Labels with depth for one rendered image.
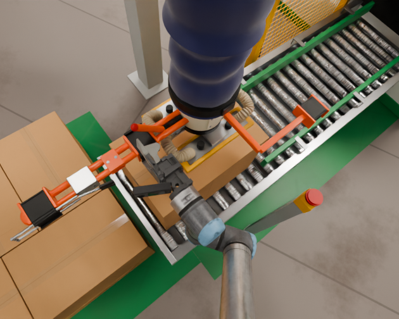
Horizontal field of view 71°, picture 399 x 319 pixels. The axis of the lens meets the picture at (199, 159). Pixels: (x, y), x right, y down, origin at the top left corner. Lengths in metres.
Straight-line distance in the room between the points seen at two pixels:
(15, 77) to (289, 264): 2.68
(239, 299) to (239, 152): 0.68
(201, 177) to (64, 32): 2.28
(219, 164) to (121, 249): 0.69
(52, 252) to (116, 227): 0.32
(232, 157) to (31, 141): 1.18
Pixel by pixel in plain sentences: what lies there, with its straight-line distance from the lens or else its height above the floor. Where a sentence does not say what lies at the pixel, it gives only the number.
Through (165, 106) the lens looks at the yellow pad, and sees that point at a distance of 1.11.
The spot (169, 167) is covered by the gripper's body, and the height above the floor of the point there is 1.26.
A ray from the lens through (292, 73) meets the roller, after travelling 2.13.
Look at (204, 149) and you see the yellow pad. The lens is 1.03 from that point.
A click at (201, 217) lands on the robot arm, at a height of 1.28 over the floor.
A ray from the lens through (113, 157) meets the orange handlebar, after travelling 0.90.
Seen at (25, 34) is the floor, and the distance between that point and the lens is 3.21.
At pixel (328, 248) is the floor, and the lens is 2.36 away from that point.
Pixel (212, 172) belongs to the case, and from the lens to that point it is 1.19.
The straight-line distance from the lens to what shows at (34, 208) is 0.92.
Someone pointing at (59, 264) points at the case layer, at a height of 0.54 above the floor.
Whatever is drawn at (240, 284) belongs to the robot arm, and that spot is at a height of 1.30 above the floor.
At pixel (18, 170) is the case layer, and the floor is 0.54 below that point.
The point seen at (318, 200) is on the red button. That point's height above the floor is 1.04.
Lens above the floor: 2.07
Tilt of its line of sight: 68 degrees down
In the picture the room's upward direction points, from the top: 12 degrees clockwise
